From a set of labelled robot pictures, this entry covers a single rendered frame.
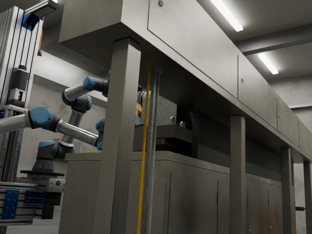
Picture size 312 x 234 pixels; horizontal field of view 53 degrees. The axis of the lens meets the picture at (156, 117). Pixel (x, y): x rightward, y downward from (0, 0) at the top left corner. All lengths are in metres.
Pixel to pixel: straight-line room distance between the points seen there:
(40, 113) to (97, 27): 1.12
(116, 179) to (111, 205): 0.06
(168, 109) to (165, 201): 0.57
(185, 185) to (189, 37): 0.66
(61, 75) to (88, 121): 4.08
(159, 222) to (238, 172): 0.49
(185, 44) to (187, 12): 0.13
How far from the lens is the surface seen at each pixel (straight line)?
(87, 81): 1.99
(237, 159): 1.60
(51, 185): 2.26
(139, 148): 1.46
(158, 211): 1.33
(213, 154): 1.73
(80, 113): 2.39
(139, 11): 0.92
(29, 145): 10.04
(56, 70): 7.65
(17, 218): 2.30
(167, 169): 1.32
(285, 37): 6.89
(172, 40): 1.03
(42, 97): 10.41
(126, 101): 0.84
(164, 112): 1.69
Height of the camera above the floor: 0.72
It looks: 14 degrees up
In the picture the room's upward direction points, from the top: 4 degrees clockwise
